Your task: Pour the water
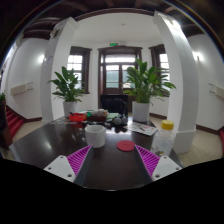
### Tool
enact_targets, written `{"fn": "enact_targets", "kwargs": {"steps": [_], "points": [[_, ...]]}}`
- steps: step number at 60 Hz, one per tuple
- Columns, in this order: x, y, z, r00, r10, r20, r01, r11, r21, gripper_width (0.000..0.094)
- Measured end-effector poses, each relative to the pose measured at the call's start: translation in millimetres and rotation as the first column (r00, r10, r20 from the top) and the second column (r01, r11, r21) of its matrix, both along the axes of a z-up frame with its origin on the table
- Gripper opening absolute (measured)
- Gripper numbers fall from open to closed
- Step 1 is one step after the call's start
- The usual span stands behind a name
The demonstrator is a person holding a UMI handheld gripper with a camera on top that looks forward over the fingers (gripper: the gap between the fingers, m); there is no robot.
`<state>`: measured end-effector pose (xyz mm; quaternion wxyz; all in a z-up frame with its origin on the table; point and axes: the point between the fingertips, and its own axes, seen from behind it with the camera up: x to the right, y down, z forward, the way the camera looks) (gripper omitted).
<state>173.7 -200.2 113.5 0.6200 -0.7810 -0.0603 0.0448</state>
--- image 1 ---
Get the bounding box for magazine on table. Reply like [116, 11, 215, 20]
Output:
[126, 122, 157, 136]

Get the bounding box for black chair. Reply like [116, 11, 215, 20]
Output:
[100, 94, 128, 115]

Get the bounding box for snack pile basket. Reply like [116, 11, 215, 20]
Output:
[87, 109, 108, 122]

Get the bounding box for clear bottle yellow cap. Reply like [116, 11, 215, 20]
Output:
[151, 120, 175, 156]

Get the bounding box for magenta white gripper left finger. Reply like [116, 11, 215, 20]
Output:
[44, 145, 92, 183]

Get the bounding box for left potted green plant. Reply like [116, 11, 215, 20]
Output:
[49, 67, 85, 117]

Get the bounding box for red round coaster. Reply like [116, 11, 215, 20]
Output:
[117, 140, 135, 152]

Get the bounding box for red box on table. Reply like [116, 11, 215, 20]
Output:
[69, 113, 87, 122]

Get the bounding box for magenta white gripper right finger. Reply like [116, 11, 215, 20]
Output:
[134, 145, 181, 181]

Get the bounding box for grey round objects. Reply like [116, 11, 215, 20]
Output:
[113, 116, 128, 125]

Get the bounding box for white ceramic cup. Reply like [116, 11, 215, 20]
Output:
[85, 125, 106, 148]

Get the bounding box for dark wooden double door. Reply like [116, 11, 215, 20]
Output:
[97, 45, 143, 109]

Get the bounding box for potted green plant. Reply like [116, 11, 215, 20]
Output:
[49, 67, 85, 117]
[124, 58, 176, 123]

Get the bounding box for right potted green plant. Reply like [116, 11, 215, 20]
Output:
[124, 58, 176, 123]

